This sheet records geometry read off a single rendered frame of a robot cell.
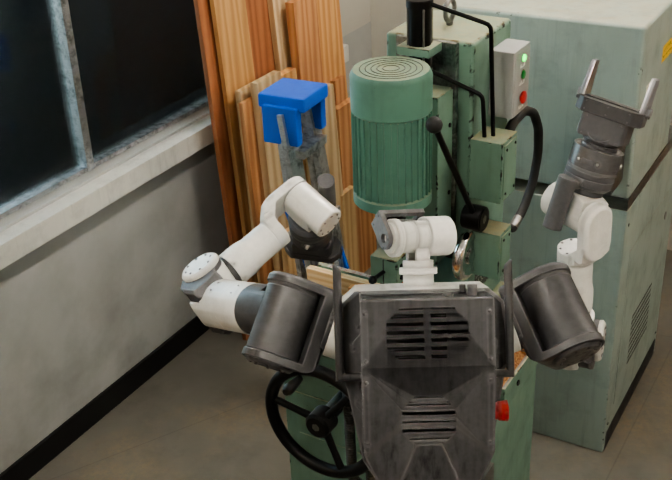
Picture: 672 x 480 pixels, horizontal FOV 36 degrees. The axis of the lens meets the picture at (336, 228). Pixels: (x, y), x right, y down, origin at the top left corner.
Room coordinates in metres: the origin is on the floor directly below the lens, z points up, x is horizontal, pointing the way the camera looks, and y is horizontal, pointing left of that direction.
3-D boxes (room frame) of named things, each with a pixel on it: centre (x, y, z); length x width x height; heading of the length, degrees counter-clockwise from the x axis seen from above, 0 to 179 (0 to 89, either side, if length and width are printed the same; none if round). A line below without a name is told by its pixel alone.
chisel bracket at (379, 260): (2.09, -0.14, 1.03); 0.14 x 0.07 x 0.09; 148
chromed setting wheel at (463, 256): (2.12, -0.30, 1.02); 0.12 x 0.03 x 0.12; 148
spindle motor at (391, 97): (2.07, -0.13, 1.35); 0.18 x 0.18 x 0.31
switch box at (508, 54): (2.27, -0.42, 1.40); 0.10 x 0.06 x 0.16; 148
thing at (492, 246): (2.15, -0.36, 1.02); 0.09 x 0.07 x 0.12; 58
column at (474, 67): (2.32, -0.28, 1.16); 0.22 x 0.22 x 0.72; 58
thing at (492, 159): (2.18, -0.37, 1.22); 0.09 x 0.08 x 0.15; 148
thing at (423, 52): (2.19, -0.20, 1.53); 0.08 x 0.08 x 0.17; 58
